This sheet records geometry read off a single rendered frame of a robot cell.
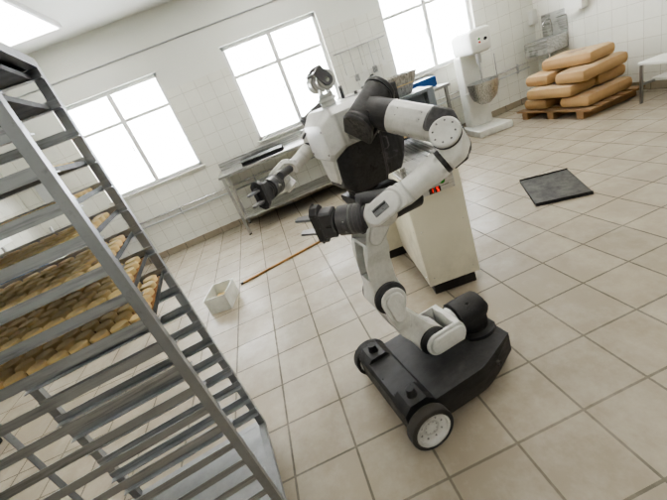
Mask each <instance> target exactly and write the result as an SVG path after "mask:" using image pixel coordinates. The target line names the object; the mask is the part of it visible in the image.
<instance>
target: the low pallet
mask: <svg viewBox="0 0 667 500"><path fill-rule="evenodd" d="M638 89H639V85H636V86H630V87H629V88H627V89H624V90H622V91H620V92H618V93H616V94H614V95H612V96H609V97H607V98H605V99H603V100H601V101H599V102H597V103H595V104H592V105H590V106H586V107H568V108H565V107H562V106H561V102H560V103H558V104H556V105H554V106H551V107H549V108H547V109H523V110H521V111H518V112H517V114H520V113H522V117H523V120H528V119H530V118H532V117H535V116H537V115H539V114H541V113H547V118H548V119H555V118H558V117H560V116H562V115H564V114H567V113H569V112H576V113H577V119H585V118H588V117H590V116H592V115H594V114H596V113H598V112H601V111H603V110H605V109H607V108H609V107H612V106H613V105H615V104H617V103H619V102H622V101H624V100H626V99H628V98H630V97H633V96H635V95H636V90H638Z"/></svg>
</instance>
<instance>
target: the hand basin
mask: <svg viewBox="0 0 667 500"><path fill-rule="evenodd" d="M587 6H589V0H564V7H565V8H563V9H560V10H557V11H554V12H551V13H548V14H545V15H542V16H541V22H542V32H543V38H541V39H538V40H536V41H533V42H531V43H529V44H527V45H524V53H525V58H526V59H529V58H534V57H539V56H544V55H548V58H550V57H551V53H552V52H555V51H557V50H559V49H562V48H564V47H567V46H568V45H569V42H568V24H567V14H570V13H573V12H576V11H579V10H580V9H582V8H585V7H587ZM527 14H528V23H529V26H531V25H534V24H537V23H538V20H537V11H536V9H534V10H531V11H529V12H527ZM558 33H559V34H558Z"/></svg>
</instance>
